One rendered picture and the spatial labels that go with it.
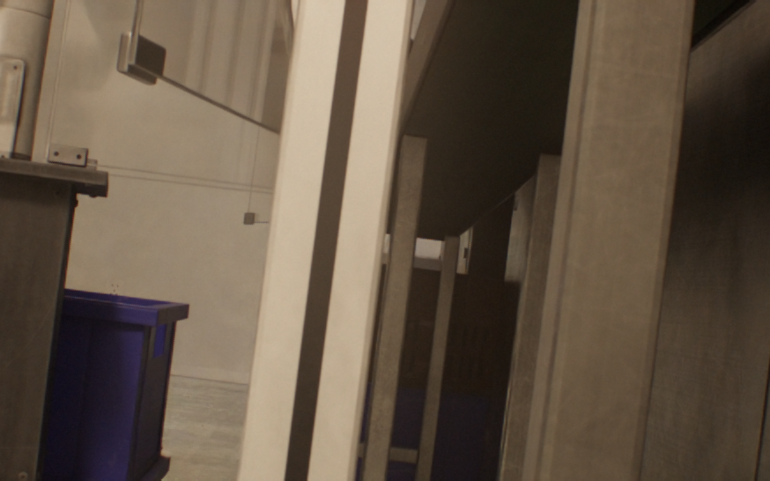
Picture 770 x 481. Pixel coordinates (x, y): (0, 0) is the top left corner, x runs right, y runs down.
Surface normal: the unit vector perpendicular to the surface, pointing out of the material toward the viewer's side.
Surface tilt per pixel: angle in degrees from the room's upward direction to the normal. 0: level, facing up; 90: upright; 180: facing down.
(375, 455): 90
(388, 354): 90
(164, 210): 90
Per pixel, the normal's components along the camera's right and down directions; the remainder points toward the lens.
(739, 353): -0.99, -0.13
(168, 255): 0.04, -0.03
